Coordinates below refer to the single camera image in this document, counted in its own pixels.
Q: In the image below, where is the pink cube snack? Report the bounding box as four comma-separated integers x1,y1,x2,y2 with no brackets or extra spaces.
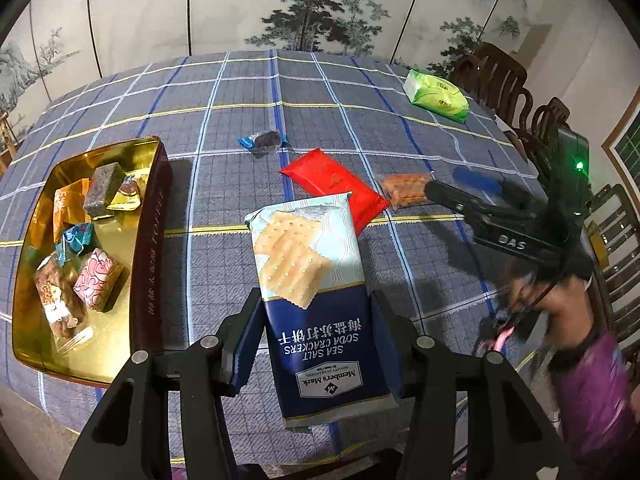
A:
73,248,122,312

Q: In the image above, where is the clear fried twist snack bag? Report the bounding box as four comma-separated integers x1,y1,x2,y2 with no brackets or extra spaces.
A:
34,252,93,353

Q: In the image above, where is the blue dark candy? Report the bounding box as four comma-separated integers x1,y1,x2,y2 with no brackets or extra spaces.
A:
238,129,285,158

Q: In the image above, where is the blue soda cracker pack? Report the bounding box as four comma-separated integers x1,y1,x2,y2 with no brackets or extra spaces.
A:
244,193,396,429

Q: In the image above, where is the blue chocolate candy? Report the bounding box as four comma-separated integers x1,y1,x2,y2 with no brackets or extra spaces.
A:
55,222,98,266

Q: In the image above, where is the orange snack bag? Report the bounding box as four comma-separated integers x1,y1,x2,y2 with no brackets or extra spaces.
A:
52,178,91,243

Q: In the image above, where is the yellow cake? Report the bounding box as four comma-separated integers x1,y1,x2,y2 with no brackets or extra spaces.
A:
107,170,149,212

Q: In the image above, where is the dark sesame block snack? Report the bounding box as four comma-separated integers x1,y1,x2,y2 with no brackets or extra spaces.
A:
84,162,126,220

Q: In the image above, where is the purple sleeved forearm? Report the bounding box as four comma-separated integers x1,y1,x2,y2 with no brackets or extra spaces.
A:
548,328,639,479

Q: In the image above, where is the person's right hand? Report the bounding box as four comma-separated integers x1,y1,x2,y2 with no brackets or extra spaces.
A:
509,276,594,350

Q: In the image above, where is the clear orange cracker pack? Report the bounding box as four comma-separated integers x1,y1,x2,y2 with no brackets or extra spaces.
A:
378,172,434,210

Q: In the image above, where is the dark wooden chair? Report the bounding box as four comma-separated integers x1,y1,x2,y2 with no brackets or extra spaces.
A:
518,98,639,344
448,42,534,129

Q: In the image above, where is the green tissue pack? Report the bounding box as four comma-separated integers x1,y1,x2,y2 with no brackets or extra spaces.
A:
402,70,470,124

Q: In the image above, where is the red snack packet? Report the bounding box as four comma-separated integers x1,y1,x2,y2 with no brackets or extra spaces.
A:
280,148,390,235

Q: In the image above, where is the gold and maroon toffee tin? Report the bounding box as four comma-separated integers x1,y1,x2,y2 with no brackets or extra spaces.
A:
12,136,172,387

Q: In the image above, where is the small bamboo stool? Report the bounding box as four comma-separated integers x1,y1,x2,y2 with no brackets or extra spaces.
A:
0,112,20,174

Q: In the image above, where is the painted folding screen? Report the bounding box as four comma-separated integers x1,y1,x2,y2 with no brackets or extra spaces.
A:
1,0,544,133

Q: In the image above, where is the framed picture on wall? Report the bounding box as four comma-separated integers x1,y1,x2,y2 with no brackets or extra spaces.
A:
602,94,639,210

